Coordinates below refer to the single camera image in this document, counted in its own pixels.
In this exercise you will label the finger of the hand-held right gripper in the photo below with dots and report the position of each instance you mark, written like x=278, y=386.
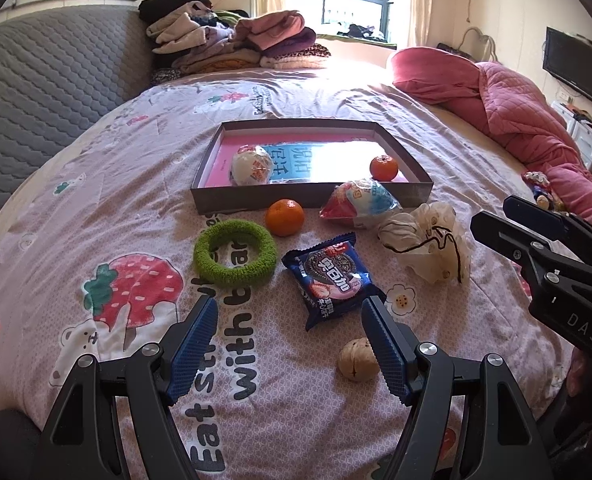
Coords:
x=498, y=235
x=535, y=217

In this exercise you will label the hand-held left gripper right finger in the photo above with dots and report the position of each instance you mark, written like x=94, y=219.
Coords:
x=385, y=350

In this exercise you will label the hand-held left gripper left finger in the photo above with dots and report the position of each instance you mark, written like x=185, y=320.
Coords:
x=196, y=345

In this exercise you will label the walnut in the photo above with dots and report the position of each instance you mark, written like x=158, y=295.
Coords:
x=358, y=360

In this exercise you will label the green fuzzy scrunchie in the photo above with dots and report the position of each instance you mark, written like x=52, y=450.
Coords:
x=206, y=260

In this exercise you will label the blue cookie packet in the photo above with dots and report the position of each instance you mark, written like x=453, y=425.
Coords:
x=331, y=280

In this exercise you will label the shallow grey cardboard box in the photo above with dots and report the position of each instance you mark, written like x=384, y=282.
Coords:
x=236, y=200

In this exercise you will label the colourful stuffed toy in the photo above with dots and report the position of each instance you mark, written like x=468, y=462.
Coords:
x=540, y=190

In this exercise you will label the white plastic drawer cabinet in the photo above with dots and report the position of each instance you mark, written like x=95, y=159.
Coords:
x=583, y=135

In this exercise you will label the pink quilt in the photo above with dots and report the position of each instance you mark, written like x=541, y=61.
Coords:
x=515, y=110

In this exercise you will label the small tangerine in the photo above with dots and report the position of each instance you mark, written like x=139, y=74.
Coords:
x=383, y=167

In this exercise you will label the red blue wrapped snack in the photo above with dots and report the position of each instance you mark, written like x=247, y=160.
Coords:
x=355, y=202

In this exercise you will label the large tangerine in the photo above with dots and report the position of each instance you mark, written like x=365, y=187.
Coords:
x=285, y=217

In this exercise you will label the black flat television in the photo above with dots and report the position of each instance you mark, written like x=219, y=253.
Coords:
x=575, y=65

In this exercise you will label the pink printed bed sheet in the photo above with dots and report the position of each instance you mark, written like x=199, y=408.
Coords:
x=126, y=185

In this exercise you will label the pink pillow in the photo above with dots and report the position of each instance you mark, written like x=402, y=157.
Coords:
x=425, y=70

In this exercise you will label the white wrapped snack ball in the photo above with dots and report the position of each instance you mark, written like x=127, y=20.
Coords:
x=250, y=165

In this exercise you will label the dark clothes on windowsill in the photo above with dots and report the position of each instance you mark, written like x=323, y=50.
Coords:
x=360, y=32

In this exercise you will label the leopard print garment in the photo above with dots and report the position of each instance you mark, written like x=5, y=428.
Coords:
x=316, y=51

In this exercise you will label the cream knit garment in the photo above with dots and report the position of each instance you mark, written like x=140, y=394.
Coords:
x=291, y=62

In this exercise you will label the purple folded garment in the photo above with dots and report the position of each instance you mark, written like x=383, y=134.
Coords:
x=298, y=44

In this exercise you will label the mustard garment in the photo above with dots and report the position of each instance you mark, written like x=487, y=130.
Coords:
x=226, y=65

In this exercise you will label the grey quilted headboard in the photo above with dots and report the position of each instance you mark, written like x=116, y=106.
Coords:
x=51, y=85

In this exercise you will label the pile of folded clothes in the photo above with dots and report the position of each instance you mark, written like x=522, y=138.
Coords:
x=211, y=45

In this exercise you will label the pink folded garment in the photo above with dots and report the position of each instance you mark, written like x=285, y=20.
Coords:
x=276, y=27

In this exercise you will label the beige garment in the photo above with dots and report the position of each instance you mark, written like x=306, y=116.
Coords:
x=176, y=30

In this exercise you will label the black garment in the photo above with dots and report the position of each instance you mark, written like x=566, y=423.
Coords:
x=171, y=4

